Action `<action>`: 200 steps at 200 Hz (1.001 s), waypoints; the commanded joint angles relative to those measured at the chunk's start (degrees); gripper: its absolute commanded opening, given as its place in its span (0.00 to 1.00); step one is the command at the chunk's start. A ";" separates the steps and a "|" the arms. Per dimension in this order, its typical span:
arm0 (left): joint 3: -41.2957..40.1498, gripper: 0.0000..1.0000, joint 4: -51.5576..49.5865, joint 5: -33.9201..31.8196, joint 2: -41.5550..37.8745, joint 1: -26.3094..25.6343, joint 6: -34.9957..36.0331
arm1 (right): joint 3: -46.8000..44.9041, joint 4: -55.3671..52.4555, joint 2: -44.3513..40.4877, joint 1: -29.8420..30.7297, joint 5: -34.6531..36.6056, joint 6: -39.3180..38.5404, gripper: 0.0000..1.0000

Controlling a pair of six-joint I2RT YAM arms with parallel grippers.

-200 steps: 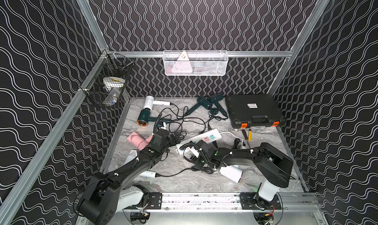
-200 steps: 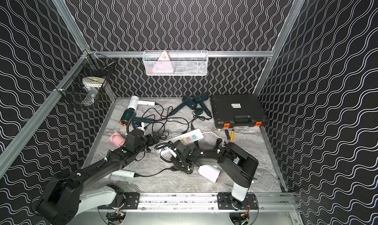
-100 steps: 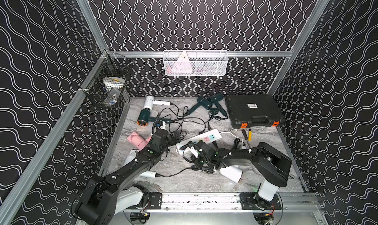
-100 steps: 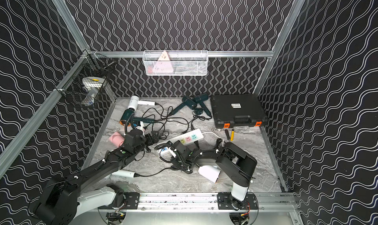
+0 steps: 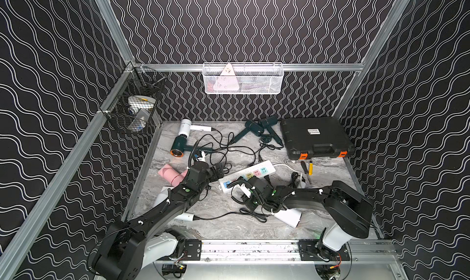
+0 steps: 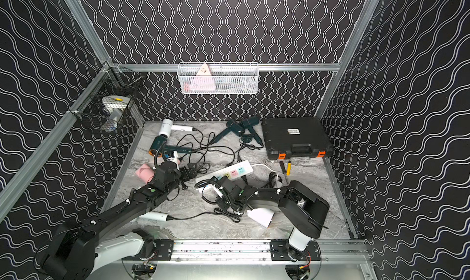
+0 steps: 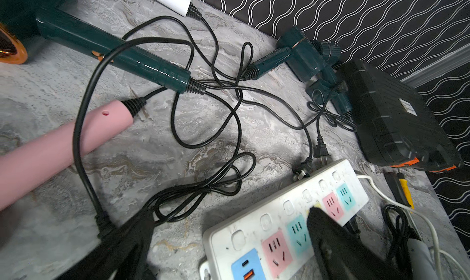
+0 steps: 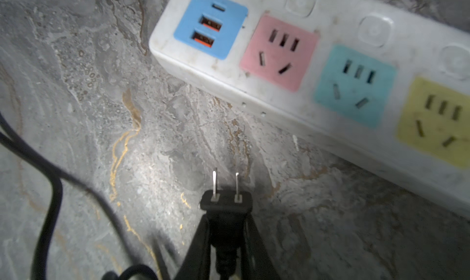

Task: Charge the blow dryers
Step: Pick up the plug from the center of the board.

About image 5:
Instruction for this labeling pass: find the white hair dryer front right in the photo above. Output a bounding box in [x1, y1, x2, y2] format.
[273, 176, 307, 229]

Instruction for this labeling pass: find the white power strip cable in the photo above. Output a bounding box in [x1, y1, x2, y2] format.
[273, 163, 306, 178]

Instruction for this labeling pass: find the yellow handle screwdriver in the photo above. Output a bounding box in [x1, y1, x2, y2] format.
[308, 162, 313, 176]

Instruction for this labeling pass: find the white hair dryer front left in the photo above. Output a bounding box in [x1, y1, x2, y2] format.
[153, 186, 195, 221]

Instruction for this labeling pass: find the pink hair dryer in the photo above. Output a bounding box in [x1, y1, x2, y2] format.
[158, 164, 188, 187]

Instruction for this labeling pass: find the white bottle in mesh basket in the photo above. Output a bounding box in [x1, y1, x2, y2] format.
[127, 107, 151, 133]

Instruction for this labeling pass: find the pink triangle card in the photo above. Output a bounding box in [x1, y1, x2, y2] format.
[213, 63, 240, 93]

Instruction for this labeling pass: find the white multicolour power strip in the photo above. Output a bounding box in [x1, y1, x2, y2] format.
[219, 161, 276, 193]

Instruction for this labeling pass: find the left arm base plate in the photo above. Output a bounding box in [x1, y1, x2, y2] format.
[176, 239, 203, 261]

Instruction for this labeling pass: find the large green orange hair dryer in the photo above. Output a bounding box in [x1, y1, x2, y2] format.
[170, 135, 194, 158]

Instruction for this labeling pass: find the black plastic tool case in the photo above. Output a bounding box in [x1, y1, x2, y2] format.
[280, 117, 356, 161]

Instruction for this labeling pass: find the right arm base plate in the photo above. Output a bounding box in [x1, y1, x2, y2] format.
[297, 240, 351, 264]

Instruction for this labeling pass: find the black cable large green dryer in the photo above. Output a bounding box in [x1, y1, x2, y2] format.
[188, 127, 236, 170]

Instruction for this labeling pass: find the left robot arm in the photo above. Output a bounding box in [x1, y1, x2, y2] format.
[87, 161, 224, 280]

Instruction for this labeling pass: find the clear wall basket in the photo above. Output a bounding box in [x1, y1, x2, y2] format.
[202, 63, 285, 95]

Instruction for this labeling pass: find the dark green hair dryer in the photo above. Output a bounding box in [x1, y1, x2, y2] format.
[259, 115, 284, 147]
[228, 120, 264, 145]

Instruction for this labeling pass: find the black cable of green dryer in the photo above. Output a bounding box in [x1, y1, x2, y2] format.
[216, 132, 258, 167]

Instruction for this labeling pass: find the black handle screwdriver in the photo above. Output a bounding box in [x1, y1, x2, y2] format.
[301, 160, 312, 184]

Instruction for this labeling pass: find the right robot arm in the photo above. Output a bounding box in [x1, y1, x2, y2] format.
[227, 177, 373, 252]

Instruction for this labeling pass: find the small white hair dryer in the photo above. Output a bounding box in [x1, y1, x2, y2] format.
[177, 119, 212, 138]

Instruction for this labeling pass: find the black wire mesh basket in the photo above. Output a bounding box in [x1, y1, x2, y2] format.
[105, 67, 168, 135]

